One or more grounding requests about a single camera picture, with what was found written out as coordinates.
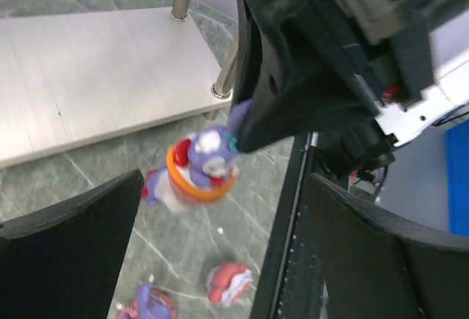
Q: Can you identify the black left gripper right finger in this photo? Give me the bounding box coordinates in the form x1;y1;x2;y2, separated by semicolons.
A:
306;174;468;318

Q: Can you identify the purple bunny pink base toy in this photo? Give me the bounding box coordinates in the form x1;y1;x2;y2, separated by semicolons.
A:
117;283;177;319

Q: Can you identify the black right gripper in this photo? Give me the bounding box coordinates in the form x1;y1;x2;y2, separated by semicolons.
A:
233;0;468;177

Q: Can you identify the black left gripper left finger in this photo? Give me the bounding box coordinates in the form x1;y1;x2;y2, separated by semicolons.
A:
1;169;144;318

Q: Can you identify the white wooden two-tier shelf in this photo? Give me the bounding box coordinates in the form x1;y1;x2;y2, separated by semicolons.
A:
1;0;237;167

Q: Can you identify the pink white cupcake toy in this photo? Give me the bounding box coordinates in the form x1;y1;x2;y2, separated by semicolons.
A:
206;263;252;307

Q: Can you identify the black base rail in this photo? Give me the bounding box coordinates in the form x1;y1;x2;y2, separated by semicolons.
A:
250;133;324;319

